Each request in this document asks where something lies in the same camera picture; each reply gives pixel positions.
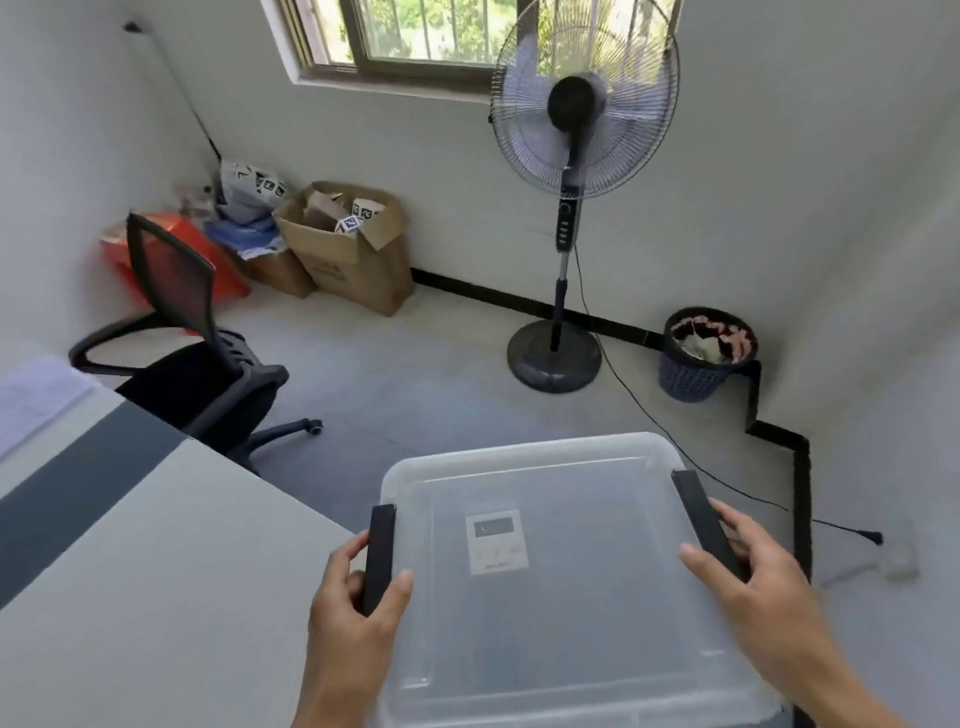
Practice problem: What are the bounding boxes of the person's right hand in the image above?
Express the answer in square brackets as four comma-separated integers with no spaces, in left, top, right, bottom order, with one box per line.
[678,498,836,678]

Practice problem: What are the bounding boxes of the person's left hand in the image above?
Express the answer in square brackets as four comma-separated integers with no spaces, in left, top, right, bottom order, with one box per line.
[306,529,415,685]

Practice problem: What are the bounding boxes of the clear plastic storage box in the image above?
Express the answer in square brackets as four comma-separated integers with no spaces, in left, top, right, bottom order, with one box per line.
[362,432,786,728]

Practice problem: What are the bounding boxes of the person's left forearm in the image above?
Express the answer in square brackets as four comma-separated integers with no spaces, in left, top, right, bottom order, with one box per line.
[291,669,387,728]

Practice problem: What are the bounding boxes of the person's right forearm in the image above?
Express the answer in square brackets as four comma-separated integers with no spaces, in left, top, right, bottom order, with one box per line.
[750,636,915,728]

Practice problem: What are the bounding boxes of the blue trash bin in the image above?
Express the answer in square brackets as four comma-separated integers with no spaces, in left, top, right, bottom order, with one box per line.
[657,306,760,405]

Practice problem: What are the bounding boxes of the black office chair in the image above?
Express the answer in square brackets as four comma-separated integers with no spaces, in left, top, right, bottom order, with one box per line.
[67,212,324,475]

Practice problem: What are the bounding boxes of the large open cardboard box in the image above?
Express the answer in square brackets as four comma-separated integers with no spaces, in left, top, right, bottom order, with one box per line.
[273,180,417,318]

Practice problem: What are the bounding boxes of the small cardboard box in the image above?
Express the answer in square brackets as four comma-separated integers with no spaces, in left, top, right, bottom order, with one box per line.
[225,241,317,300]

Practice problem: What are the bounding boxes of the red plastic bag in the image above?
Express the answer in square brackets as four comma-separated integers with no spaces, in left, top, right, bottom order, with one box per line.
[100,211,252,313]

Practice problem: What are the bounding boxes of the blue plastic bag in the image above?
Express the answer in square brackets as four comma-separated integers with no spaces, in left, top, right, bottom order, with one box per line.
[203,216,287,261]

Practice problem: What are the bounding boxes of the white paper sheets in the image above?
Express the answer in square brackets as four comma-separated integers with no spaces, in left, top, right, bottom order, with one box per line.
[0,354,100,460]

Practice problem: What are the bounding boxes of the white bag with marker prints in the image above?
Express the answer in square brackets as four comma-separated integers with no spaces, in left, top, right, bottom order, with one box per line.
[216,159,289,225]

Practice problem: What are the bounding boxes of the black standing fan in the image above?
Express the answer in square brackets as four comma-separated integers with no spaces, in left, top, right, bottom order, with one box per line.
[487,0,682,396]

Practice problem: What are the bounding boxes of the black fan power cable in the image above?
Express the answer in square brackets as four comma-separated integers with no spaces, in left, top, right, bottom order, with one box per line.
[572,240,885,546]

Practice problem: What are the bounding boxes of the white wall outlet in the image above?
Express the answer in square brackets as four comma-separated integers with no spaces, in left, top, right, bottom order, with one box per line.
[883,523,922,580]

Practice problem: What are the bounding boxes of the thin black wall cable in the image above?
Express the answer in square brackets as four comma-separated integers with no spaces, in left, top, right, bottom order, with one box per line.
[123,21,224,163]

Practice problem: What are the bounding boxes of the window with brown frame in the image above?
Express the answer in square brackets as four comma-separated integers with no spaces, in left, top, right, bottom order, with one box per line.
[259,0,685,97]

